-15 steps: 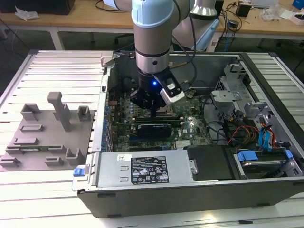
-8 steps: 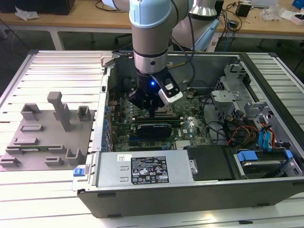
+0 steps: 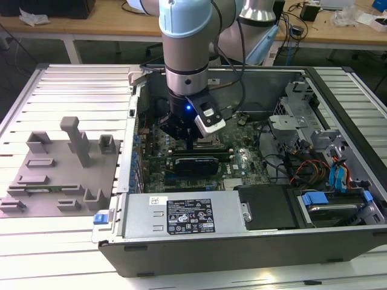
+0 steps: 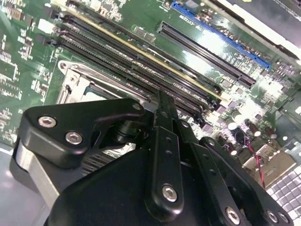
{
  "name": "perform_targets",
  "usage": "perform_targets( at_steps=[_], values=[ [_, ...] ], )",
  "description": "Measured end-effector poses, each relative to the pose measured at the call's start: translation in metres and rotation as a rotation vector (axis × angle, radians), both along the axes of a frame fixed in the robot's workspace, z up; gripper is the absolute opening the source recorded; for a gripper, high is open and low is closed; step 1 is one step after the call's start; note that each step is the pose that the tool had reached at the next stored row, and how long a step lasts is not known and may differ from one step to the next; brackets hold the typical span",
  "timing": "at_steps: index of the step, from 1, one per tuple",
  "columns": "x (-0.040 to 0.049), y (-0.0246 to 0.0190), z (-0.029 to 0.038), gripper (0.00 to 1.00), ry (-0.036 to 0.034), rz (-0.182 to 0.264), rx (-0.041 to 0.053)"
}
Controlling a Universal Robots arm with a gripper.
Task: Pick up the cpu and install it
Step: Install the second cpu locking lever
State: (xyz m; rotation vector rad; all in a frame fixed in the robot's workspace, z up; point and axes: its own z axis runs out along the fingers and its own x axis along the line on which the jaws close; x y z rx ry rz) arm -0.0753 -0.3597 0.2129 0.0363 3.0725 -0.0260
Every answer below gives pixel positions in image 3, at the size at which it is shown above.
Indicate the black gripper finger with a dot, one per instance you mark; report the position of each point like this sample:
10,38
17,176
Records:
178,130

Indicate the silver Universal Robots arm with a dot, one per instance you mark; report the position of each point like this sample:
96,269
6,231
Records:
184,54

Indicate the black RAM slot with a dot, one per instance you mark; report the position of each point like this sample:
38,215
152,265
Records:
211,149
225,154

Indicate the black graphics card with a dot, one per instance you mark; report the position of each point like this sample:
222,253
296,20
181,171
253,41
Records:
196,165

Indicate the green motherboard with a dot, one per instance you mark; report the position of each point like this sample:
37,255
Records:
242,169

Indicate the silver chipset heatsink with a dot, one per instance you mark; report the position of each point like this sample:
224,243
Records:
231,184

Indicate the silver power supply unit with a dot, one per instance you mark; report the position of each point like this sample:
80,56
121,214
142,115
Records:
145,217

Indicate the silver metal drive cage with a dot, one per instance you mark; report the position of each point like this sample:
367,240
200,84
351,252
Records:
284,121

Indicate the black plastic shroud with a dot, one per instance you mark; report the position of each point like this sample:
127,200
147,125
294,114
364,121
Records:
266,205

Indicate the blue case latch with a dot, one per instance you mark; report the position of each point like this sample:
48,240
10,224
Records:
100,218

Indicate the wooden desk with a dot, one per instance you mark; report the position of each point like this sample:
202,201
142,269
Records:
90,25
332,33

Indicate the grey parts rack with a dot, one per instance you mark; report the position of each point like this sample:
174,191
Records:
60,181

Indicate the open PC case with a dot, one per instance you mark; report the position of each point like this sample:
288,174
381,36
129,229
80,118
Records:
211,256

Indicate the green RAM stick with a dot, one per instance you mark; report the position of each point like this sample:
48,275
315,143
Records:
42,189

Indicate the small black box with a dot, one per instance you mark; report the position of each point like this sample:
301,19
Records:
310,12

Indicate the large black box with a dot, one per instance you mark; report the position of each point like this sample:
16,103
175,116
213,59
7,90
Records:
45,7

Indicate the crumpled white paper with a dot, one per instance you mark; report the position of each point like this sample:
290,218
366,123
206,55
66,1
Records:
33,18

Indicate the hard disk in blue carrier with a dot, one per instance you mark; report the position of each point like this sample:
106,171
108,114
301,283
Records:
332,211

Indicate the flat grey box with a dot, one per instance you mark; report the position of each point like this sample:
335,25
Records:
335,3

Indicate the clear plastic bags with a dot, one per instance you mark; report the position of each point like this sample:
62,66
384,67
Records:
347,15

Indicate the white box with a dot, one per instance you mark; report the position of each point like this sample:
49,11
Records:
381,24

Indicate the blue box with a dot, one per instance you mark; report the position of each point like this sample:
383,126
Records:
381,4

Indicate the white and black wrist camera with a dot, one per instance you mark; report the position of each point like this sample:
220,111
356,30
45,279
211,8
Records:
211,125

